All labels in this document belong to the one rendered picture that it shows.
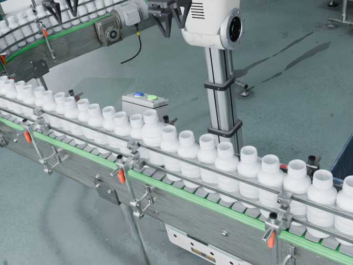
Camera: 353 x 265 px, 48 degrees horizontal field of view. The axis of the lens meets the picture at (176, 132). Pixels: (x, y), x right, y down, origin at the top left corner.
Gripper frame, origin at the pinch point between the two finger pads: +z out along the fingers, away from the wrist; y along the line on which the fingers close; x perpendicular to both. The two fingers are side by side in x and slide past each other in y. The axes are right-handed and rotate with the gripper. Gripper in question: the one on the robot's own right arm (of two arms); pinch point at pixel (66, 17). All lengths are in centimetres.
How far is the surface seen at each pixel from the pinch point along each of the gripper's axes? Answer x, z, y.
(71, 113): 10.7, 24.3, 17.6
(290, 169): 84, 20, 17
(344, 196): 96, 23, 17
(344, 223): 97, 29, 18
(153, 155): 45, 29, 18
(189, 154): 58, 24, 18
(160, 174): 45, 36, 18
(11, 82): -26.8, 21.7, 14.3
